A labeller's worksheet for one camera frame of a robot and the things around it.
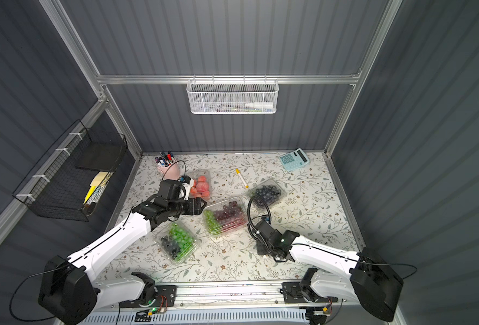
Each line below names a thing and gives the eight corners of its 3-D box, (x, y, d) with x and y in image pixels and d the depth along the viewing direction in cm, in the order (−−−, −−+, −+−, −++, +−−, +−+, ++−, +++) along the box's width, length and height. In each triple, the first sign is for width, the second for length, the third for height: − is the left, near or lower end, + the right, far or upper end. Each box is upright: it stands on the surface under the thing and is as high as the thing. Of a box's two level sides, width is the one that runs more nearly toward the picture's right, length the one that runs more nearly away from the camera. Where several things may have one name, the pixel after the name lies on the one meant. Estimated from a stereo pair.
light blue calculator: (288, 172, 114) (289, 167, 111) (278, 158, 121) (279, 153, 118) (309, 165, 117) (311, 160, 114) (299, 152, 124) (300, 147, 121)
